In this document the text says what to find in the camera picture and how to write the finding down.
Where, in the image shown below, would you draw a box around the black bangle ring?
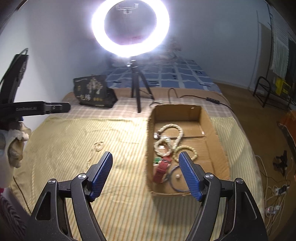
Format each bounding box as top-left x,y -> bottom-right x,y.
167,164 -> 191,193

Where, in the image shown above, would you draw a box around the cream bead bracelet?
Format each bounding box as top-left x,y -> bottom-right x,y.
172,146 -> 199,163

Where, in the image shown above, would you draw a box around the green jade pendant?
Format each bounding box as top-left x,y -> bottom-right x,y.
153,157 -> 162,165

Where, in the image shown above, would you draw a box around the thick white pearl necklace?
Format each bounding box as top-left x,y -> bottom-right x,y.
153,123 -> 185,157

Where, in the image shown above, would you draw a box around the white gloved left hand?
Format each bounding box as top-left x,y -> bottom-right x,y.
1,121 -> 32,188

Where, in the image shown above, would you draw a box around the yellow striped bed sheet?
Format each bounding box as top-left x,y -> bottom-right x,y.
11,111 -> 264,240

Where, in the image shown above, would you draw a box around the brown cardboard box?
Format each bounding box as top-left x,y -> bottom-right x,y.
147,104 -> 230,196

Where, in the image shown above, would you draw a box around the pink checked blanket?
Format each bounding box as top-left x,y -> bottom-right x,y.
58,87 -> 234,119

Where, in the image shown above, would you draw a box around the black gift bag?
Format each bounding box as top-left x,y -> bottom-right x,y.
73,75 -> 118,108

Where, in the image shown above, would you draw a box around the white power strip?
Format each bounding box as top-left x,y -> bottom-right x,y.
265,185 -> 290,217

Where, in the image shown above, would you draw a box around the black floor gadget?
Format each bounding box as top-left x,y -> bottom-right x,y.
273,150 -> 287,176

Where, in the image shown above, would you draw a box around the blue patterned quilt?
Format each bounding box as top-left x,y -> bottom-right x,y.
103,58 -> 221,93

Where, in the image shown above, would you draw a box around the orange cloth covered box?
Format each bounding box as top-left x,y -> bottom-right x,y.
277,110 -> 296,146

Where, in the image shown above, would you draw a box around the black tripod stand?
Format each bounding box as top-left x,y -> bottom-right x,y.
127,58 -> 154,113

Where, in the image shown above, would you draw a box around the black clothes rack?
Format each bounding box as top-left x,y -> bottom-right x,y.
252,2 -> 295,110

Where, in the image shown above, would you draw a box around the yellow box on rack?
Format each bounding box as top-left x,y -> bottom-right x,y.
275,78 -> 290,98

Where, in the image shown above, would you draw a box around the floral folded pillows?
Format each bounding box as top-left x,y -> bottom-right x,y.
149,36 -> 182,61

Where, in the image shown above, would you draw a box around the white ring light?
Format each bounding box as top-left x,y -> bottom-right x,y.
91,1 -> 170,58

